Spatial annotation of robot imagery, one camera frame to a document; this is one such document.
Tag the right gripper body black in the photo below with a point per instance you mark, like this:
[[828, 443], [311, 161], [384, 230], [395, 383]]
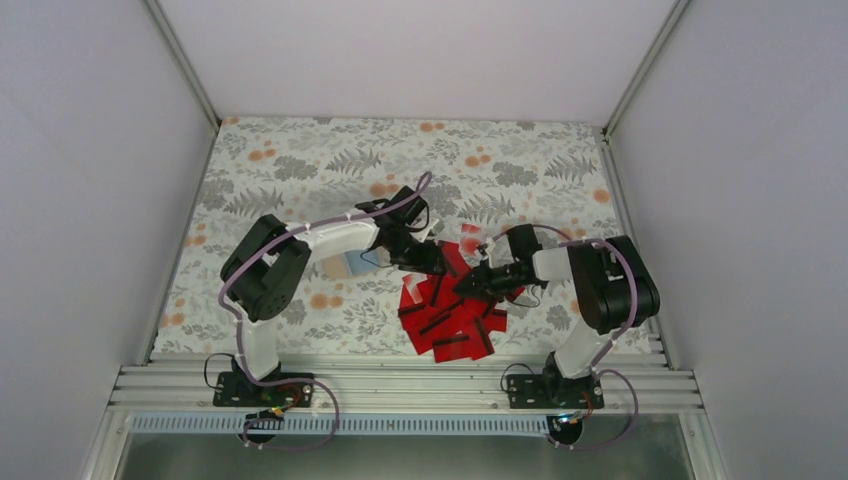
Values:
[[497, 283]]

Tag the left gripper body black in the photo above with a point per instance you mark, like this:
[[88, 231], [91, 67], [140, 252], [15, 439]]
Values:
[[406, 256]]

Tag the beige card holder wallet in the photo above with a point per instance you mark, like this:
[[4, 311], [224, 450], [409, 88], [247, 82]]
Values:
[[354, 263]]

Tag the red card pile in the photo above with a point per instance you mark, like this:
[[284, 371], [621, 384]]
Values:
[[494, 294], [443, 298], [452, 348], [416, 317], [456, 265]]

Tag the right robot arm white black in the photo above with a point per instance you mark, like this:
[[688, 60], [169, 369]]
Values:
[[614, 289]]

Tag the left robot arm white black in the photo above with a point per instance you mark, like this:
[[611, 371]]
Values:
[[261, 276]]

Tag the clear card red dot right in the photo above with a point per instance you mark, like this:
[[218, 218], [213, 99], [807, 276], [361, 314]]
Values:
[[472, 239]]

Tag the red card lower right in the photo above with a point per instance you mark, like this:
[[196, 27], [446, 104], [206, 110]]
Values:
[[480, 342]]

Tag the red card bottom pile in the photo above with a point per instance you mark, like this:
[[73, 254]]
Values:
[[452, 348]]

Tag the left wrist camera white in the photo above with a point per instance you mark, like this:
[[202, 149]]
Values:
[[426, 231]]

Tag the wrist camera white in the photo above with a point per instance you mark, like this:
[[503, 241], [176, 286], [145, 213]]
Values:
[[486, 246], [426, 231]]

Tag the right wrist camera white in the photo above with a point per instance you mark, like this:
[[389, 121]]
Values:
[[486, 246]]

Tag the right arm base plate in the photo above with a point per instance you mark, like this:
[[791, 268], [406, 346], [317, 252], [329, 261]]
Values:
[[536, 392]]

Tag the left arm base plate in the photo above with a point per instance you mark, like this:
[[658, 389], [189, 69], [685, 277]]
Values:
[[232, 389]]

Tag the aluminium rail frame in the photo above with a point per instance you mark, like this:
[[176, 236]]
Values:
[[406, 384]]

